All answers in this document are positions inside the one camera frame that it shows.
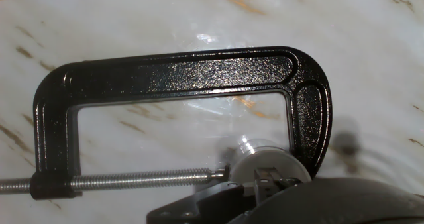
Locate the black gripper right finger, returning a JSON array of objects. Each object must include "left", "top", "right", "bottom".
[{"left": 270, "top": 168, "right": 303, "bottom": 190}]

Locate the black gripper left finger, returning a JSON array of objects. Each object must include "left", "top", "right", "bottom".
[{"left": 146, "top": 166, "right": 276, "bottom": 224}]

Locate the black metal C-clamp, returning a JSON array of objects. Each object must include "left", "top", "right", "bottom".
[{"left": 0, "top": 46, "right": 333, "bottom": 201}]

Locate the marble pattern board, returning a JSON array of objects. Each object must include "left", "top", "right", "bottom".
[{"left": 0, "top": 0, "right": 424, "bottom": 224}]

